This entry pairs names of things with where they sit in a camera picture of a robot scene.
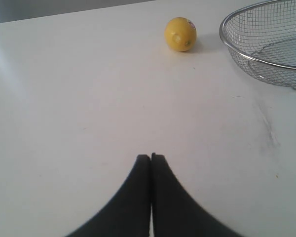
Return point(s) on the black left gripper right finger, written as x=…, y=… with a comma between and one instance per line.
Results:
x=174, y=212

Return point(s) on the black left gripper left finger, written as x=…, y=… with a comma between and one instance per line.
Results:
x=127, y=214

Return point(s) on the yellow lemon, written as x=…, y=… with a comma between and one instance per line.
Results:
x=180, y=34

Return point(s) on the metal wire mesh basket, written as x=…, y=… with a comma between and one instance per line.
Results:
x=261, y=39

